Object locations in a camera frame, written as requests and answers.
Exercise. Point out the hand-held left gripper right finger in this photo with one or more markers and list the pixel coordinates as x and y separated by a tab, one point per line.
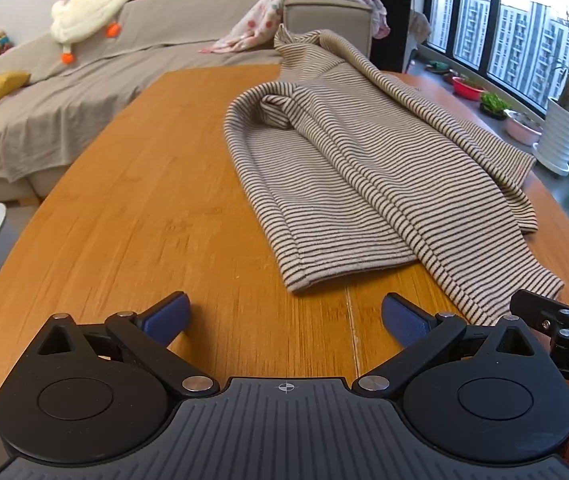
407	317

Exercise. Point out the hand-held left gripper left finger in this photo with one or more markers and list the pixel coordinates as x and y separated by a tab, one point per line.
167	317

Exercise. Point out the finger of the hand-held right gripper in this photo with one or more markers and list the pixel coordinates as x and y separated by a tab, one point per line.
531	302

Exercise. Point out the beige striped garment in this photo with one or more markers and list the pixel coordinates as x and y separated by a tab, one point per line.
364	170

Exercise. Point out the pink basin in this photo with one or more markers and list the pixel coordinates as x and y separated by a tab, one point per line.
523	129

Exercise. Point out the green plant tray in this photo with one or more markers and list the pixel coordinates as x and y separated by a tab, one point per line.
494	105

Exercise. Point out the red basin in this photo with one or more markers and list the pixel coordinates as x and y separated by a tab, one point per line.
468	89

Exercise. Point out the dark plant bowl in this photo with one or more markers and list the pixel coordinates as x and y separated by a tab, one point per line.
437	66

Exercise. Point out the black framed window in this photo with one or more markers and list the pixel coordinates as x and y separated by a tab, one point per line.
493	20

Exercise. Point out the grey covered sofa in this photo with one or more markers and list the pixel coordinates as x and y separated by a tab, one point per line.
164	25

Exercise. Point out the hanging beige cloth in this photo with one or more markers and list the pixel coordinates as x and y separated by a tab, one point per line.
419	25

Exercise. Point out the pink floral blanket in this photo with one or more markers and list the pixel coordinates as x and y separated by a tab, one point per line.
264	15

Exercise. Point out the white goose plush toy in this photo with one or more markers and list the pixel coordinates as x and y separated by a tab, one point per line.
89	2

